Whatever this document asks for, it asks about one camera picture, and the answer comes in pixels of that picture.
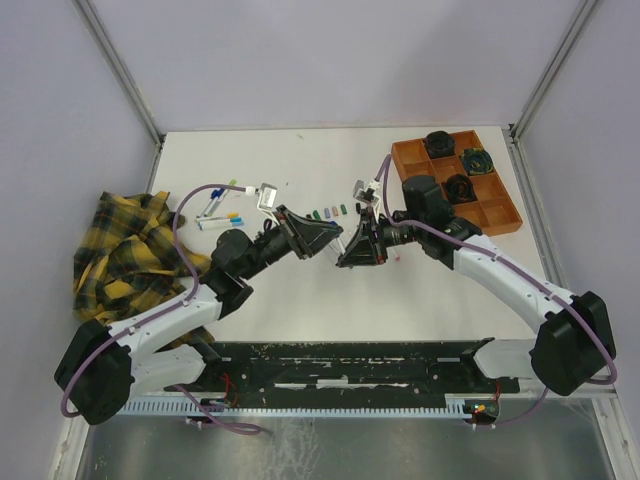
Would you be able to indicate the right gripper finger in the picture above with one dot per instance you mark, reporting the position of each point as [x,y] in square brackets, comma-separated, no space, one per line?
[360,243]
[351,261]

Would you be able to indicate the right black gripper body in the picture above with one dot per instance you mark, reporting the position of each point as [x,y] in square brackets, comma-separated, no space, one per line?
[383,235]

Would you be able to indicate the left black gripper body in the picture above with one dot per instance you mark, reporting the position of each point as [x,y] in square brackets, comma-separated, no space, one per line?
[291,231]

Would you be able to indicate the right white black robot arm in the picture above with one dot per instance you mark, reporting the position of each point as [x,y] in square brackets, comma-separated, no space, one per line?
[573,342]

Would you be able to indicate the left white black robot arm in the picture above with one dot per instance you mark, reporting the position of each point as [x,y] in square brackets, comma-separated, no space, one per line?
[105,366]

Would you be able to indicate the yellow capped highlighter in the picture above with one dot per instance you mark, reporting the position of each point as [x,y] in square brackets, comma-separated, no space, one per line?
[217,216]

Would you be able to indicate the black orange rolled sock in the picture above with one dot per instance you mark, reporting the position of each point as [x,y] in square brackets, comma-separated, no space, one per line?
[459,189]

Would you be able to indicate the black rolled sock top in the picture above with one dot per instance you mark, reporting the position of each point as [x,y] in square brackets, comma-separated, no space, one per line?
[439,144]

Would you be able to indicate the orange compartment tray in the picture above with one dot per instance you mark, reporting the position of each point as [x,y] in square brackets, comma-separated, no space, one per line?
[494,211]

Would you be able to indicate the green blue rolled sock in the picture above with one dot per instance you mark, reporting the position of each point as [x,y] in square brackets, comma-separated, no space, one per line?
[477,161]

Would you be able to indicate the yellow plaid cloth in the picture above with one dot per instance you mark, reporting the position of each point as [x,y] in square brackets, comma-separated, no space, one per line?
[127,263]

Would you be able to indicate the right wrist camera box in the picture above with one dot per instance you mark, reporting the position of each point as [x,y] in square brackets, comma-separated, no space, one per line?
[369,194]

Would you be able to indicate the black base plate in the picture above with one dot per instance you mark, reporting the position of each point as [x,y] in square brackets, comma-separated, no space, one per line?
[340,374]

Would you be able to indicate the white cable duct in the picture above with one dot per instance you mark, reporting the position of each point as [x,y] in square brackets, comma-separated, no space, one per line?
[180,405]

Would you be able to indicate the left aluminium frame post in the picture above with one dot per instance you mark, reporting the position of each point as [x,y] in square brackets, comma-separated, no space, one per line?
[115,61]

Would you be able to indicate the aluminium frame post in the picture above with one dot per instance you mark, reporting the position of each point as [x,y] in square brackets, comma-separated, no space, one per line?
[575,29]
[115,61]

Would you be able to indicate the right aluminium frame post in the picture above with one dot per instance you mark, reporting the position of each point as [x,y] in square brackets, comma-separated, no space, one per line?
[575,29]

